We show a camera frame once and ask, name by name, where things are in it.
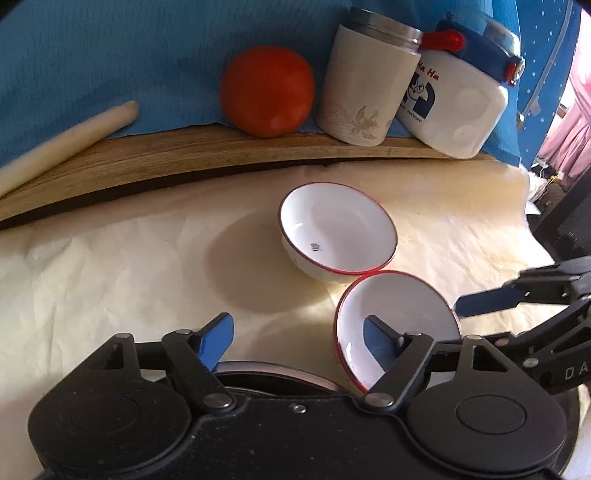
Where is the light blue coat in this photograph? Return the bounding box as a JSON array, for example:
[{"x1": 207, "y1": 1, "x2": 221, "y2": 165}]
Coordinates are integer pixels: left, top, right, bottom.
[{"x1": 0, "y1": 0, "x2": 522, "y2": 162}]

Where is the wooden shelf board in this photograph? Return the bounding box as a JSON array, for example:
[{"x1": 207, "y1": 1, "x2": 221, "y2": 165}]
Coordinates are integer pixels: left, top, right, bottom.
[{"x1": 0, "y1": 124, "x2": 492, "y2": 232}]

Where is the red tomato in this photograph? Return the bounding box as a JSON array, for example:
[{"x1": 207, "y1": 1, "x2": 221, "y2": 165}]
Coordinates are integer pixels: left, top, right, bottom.
[{"x1": 219, "y1": 45, "x2": 316, "y2": 138}]

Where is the white thermos cup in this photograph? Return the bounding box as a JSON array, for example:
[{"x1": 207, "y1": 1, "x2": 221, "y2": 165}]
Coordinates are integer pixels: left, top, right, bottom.
[{"x1": 315, "y1": 7, "x2": 424, "y2": 147}]

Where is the white bottle with blue lid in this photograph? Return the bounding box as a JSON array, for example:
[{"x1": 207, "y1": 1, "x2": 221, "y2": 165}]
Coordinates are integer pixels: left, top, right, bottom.
[{"x1": 396, "y1": 13, "x2": 526, "y2": 161}]

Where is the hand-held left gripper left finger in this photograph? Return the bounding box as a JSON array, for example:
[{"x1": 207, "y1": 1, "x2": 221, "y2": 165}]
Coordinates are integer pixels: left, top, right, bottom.
[{"x1": 90, "y1": 312, "x2": 236, "y2": 411}]

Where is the white rolling pin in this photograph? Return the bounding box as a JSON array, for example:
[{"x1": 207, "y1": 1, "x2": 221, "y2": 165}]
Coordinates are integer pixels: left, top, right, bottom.
[{"x1": 0, "y1": 100, "x2": 140, "y2": 199}]

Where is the blue polka dot cover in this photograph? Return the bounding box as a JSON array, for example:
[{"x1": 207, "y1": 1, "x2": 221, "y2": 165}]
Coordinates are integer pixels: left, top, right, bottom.
[{"x1": 489, "y1": 0, "x2": 583, "y2": 167}]

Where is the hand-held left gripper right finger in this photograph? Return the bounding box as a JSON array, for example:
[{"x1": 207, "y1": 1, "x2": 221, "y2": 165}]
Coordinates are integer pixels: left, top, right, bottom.
[{"x1": 362, "y1": 315, "x2": 502, "y2": 411}]

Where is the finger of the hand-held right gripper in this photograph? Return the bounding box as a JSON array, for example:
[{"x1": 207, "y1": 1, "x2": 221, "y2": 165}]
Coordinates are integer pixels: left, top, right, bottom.
[
  {"x1": 455, "y1": 258, "x2": 591, "y2": 319},
  {"x1": 480, "y1": 295, "x2": 591, "y2": 370}
]

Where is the large steel plate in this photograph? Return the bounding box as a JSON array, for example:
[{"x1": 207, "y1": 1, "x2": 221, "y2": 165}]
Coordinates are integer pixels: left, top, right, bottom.
[{"x1": 213, "y1": 360, "x2": 345, "y2": 398}]

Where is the white bowl with red rim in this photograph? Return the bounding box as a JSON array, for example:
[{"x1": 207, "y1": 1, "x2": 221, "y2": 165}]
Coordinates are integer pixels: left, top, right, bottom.
[
  {"x1": 333, "y1": 271, "x2": 462, "y2": 393},
  {"x1": 278, "y1": 182, "x2": 399, "y2": 283}
]

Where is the pink curtain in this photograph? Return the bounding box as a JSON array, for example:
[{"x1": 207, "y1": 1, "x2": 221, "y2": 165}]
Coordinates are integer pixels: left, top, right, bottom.
[{"x1": 538, "y1": 46, "x2": 591, "y2": 162}]

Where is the black object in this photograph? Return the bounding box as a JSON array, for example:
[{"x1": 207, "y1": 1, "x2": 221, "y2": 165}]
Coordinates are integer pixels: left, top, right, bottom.
[{"x1": 531, "y1": 180, "x2": 591, "y2": 264}]

